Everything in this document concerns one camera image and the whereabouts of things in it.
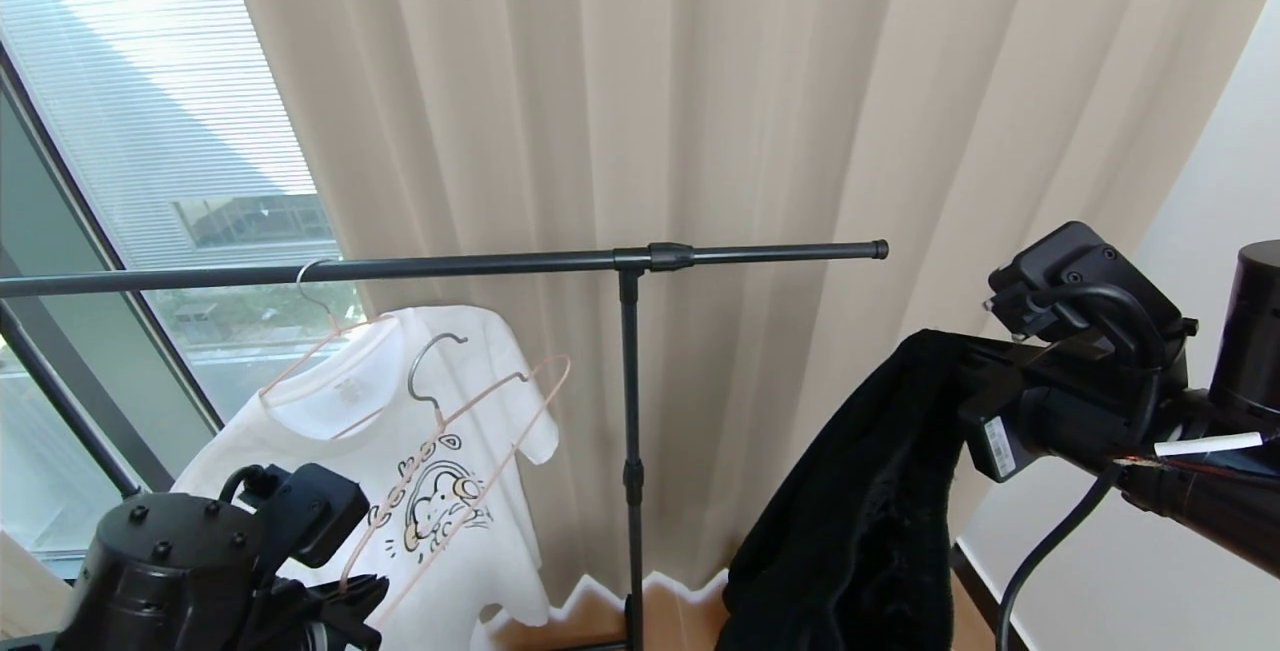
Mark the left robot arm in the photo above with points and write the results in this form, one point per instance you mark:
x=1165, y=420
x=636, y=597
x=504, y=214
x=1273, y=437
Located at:
x=150, y=571

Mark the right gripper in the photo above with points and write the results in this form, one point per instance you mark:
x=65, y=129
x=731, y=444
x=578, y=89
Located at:
x=1050, y=421

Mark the black clothes rack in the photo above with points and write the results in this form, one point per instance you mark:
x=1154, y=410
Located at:
x=500, y=261

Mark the black garment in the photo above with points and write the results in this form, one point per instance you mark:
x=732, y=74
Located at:
x=860, y=511

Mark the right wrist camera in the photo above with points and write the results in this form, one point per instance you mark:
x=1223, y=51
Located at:
x=1080, y=281

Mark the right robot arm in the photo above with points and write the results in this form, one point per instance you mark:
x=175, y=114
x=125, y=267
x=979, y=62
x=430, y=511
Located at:
x=1250, y=351

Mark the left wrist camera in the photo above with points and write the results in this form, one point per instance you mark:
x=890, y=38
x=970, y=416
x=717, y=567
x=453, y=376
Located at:
x=310, y=511

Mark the pink clothes hanger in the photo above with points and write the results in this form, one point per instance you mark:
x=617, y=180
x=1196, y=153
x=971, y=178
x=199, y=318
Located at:
x=300, y=366
x=480, y=501

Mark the window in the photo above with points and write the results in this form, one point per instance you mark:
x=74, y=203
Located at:
x=150, y=81

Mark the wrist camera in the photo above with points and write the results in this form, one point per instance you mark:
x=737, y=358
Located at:
x=1080, y=281
x=310, y=511

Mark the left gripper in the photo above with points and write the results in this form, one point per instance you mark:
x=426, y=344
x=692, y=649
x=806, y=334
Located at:
x=290, y=621

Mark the white printed t-shirt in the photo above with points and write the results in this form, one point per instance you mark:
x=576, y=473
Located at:
x=290, y=471

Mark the beige curtain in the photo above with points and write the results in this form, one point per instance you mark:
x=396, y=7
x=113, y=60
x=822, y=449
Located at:
x=700, y=81
x=25, y=591

